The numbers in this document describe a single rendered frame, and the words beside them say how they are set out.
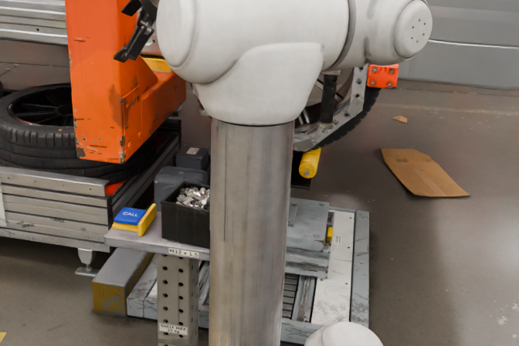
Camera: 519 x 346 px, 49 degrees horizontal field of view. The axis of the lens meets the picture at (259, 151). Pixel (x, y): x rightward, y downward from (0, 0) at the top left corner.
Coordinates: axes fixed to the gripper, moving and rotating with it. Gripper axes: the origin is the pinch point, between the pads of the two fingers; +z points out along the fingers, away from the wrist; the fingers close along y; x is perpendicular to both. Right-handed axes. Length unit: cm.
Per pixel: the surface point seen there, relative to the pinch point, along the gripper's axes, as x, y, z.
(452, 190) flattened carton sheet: 201, -19, 48
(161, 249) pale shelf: 27, 47, 20
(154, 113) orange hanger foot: 34, -9, 54
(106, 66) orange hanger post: 6.4, -5.9, 29.0
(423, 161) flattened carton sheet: 211, -44, 72
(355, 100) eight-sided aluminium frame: 71, -3, -10
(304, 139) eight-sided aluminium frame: 67, 5, 9
